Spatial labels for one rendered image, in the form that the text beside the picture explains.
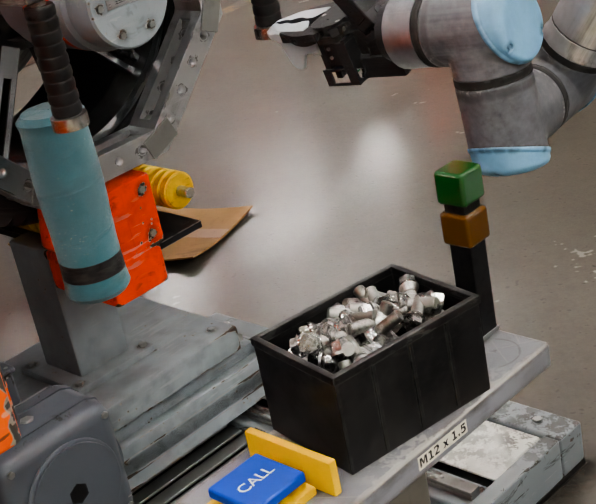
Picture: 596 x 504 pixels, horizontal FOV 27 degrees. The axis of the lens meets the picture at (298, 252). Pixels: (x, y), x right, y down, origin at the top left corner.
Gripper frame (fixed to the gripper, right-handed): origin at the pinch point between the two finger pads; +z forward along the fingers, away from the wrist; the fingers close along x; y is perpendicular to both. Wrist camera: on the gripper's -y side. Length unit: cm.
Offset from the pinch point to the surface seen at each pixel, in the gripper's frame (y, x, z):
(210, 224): 78, 58, 112
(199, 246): 76, 47, 105
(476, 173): 13.9, -12.4, -33.7
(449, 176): 12.7, -14.8, -32.1
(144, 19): -7.2, -9.8, 11.2
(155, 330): 50, -8, 48
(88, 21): -11.0, -17.0, 12.1
